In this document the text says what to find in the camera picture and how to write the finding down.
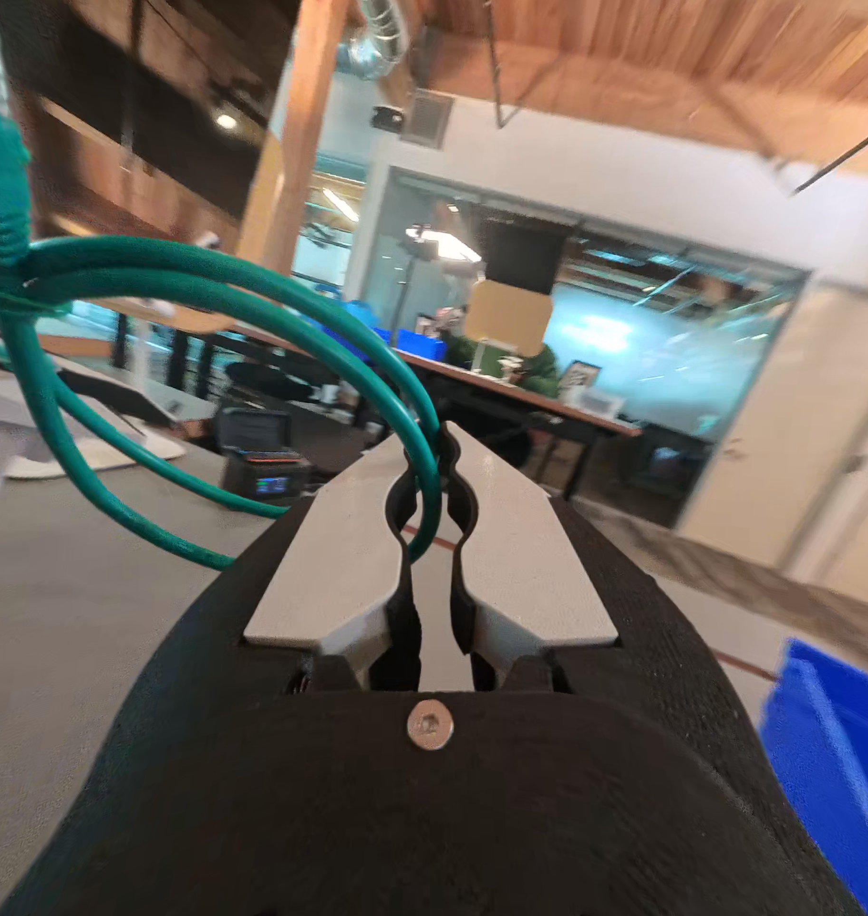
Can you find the white mirror stand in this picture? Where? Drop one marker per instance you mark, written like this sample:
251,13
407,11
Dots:
105,458

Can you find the long wooden-edged desk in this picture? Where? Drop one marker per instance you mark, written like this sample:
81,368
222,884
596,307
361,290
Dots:
520,408

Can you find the blue plastic bin with tag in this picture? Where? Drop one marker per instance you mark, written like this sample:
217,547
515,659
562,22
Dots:
834,787

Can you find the studio light on stand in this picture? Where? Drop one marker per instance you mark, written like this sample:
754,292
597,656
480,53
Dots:
434,240

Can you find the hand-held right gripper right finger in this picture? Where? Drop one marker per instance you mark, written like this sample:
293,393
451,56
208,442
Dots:
534,565

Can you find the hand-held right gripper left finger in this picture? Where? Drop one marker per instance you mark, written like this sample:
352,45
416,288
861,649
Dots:
327,565

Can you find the light blue tote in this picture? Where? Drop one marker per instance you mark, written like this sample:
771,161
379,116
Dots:
348,318

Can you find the black square panel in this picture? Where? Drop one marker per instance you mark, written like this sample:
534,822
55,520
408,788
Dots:
523,254

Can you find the dark blue storage bin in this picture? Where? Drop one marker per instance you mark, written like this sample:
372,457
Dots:
420,343

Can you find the clear plastic box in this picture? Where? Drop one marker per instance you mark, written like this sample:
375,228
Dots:
606,404

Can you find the small framed marker sign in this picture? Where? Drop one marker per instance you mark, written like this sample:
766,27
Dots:
581,379

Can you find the wall vent grille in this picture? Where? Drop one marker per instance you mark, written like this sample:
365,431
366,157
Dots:
427,118

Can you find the silver elbow air duct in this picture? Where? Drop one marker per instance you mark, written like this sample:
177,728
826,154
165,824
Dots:
377,43

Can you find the metal ceiling rod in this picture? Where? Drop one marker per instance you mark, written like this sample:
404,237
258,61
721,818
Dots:
495,71

